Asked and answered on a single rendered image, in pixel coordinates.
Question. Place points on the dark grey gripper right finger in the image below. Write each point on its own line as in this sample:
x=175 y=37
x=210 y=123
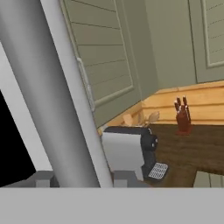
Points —
x=128 y=175

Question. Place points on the red-brown knife block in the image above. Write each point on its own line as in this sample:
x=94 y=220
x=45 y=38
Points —
x=183 y=119

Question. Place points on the wooden utensils in pot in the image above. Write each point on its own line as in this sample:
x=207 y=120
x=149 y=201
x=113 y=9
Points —
x=153 y=117

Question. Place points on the green louvred cupboard door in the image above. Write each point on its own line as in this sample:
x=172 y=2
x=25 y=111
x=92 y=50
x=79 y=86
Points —
x=108 y=52
x=214 y=32

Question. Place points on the white and black coffee machine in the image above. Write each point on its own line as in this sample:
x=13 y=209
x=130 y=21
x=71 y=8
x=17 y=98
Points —
x=125 y=148

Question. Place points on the pale green base cupboard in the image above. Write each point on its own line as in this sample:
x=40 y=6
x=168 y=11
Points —
x=208 y=179

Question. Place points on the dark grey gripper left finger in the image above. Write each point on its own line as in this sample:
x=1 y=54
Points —
x=43 y=176

